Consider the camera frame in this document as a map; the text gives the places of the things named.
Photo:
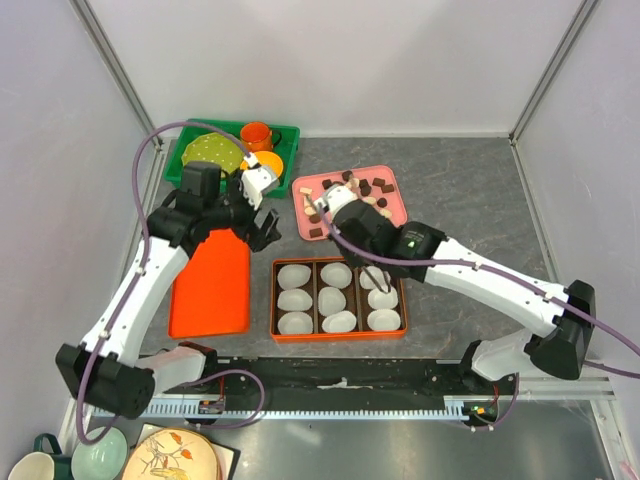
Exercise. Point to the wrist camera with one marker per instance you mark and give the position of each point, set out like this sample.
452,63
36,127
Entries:
254,193
332,200

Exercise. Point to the green dotted plate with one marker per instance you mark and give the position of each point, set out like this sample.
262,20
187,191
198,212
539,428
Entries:
214,148

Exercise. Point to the orange mug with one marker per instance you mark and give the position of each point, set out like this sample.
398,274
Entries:
258,136

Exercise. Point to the celadon bowl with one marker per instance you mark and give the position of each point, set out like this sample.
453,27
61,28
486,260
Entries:
102,460

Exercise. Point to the white paper cup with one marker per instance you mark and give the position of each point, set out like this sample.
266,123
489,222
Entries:
294,300
382,320
337,275
292,276
295,323
340,322
372,277
379,300
330,301

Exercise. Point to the orange box lid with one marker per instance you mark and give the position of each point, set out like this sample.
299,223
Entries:
211,296

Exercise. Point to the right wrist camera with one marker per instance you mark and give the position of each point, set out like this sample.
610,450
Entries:
332,200

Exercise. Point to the pink tray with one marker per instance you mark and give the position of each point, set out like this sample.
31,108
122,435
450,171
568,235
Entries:
374,185

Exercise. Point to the orange chocolate box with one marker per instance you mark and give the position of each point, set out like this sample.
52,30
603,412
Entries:
356,302

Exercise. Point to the white green mug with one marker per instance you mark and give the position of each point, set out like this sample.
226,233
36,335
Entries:
46,461

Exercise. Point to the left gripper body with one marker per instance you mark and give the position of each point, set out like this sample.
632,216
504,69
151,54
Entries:
237,214

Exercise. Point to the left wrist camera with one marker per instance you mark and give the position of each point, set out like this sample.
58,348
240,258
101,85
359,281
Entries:
254,193

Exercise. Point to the painted bird plate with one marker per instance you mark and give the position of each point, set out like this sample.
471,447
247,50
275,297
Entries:
173,454

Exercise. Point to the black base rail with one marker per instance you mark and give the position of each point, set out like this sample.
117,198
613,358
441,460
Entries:
290,387

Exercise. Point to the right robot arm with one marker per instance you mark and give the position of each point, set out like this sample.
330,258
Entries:
554,337

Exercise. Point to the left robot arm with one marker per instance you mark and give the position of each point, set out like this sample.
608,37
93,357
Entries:
106,370

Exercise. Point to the orange bowl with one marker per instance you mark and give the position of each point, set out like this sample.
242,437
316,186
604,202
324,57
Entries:
272,162

